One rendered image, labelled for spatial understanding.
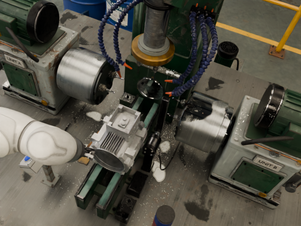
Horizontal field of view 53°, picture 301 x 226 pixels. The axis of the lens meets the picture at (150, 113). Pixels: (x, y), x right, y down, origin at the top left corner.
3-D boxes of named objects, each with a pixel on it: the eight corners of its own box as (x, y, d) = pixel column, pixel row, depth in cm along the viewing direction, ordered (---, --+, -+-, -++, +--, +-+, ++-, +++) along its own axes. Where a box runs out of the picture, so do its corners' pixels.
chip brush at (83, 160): (96, 130, 159) (96, 129, 158) (105, 133, 158) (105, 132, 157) (77, 162, 146) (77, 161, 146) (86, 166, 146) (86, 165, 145)
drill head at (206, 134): (172, 106, 159) (181, 72, 139) (247, 135, 153) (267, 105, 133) (154, 141, 144) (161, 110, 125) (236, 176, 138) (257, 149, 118)
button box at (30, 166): (51, 140, 129) (43, 132, 126) (62, 140, 125) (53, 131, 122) (26, 172, 119) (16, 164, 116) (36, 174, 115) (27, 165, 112)
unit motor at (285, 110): (235, 131, 150) (271, 71, 116) (300, 157, 144) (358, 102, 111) (222, 174, 134) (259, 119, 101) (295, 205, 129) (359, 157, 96)
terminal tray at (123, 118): (118, 113, 133) (118, 103, 127) (140, 122, 131) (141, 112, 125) (105, 133, 126) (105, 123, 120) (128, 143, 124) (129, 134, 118)
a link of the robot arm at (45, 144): (84, 137, 90) (46, 122, 92) (65, 131, 75) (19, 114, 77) (70, 171, 89) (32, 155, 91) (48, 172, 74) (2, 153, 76)
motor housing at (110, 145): (109, 129, 146) (109, 105, 131) (145, 144, 142) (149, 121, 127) (88, 162, 134) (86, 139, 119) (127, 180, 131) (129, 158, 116)
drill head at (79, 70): (64, 63, 170) (58, 26, 150) (122, 86, 164) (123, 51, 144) (37, 92, 155) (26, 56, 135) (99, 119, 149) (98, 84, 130)
